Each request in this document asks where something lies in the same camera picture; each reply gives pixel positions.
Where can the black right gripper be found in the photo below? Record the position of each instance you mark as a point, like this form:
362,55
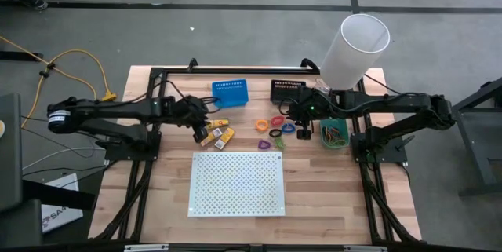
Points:
298,107

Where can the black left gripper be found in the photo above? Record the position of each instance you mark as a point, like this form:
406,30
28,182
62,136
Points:
190,110

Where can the blue coil wristband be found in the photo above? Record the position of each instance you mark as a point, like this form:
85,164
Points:
283,128

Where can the red-orange coil wristband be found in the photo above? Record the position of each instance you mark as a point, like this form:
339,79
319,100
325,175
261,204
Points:
272,121

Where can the black coil wristband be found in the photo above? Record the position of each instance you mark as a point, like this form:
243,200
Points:
270,133

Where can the orange rubber band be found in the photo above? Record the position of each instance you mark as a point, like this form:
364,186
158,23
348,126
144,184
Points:
328,133

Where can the yellow-orange coil wristband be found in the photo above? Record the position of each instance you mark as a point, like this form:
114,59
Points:
257,125

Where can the yellow rubber band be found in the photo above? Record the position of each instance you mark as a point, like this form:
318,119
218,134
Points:
342,140

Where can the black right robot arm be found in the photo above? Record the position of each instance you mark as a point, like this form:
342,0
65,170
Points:
392,101

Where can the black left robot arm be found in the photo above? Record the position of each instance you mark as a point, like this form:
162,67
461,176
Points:
117,108

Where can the teal plastic bin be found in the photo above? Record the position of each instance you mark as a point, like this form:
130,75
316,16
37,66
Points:
321,132

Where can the black plastic basket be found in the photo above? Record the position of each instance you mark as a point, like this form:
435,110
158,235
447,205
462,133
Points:
280,95

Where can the blue plastic basket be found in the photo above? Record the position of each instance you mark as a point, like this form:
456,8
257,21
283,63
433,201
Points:
230,95

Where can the white perforated metal shelf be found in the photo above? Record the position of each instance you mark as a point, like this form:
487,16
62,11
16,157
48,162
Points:
235,185

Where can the black flat bar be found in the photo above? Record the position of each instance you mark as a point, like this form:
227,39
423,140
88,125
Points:
59,196

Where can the white printed cardboard box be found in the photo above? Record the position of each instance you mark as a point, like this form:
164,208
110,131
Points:
62,216

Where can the black metal stand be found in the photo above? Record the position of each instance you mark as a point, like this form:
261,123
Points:
476,134

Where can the black equipment case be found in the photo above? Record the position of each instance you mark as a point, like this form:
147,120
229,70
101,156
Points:
9,158

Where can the black floor strip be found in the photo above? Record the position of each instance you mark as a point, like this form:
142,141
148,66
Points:
19,55

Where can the black aluminium table frame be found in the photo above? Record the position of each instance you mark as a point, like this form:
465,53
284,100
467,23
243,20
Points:
235,71

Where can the silver metal bracket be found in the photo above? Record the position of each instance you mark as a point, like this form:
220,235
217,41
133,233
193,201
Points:
364,249
145,247

